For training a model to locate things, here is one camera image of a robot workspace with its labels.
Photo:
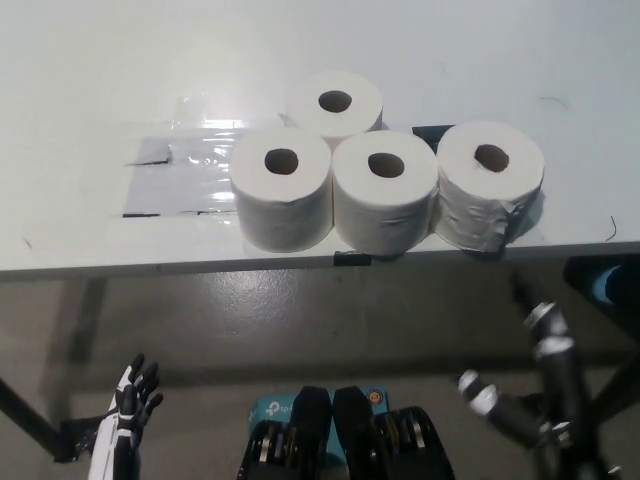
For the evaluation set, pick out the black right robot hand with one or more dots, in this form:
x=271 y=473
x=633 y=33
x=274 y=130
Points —
x=555 y=350

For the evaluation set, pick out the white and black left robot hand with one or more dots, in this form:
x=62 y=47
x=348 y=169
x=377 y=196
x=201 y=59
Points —
x=117 y=425

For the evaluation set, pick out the white toilet paper roll with tape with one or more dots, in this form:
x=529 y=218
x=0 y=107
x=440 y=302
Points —
x=470 y=210

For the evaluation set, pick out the black object with blue part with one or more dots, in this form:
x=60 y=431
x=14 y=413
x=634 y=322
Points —
x=610 y=285

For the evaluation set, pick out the black diagonal table leg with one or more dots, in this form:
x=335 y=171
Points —
x=30 y=410

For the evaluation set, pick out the teal tp-link box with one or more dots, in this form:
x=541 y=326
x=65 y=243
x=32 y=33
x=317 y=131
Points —
x=270 y=407

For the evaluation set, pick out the black tape strip on table edge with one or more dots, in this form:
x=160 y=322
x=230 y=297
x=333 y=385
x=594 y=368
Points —
x=351 y=258

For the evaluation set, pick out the clear tape sheet over grey patch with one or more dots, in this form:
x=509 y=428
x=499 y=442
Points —
x=175 y=180

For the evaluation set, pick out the black square tape patch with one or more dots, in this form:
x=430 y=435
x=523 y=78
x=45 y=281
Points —
x=425 y=132

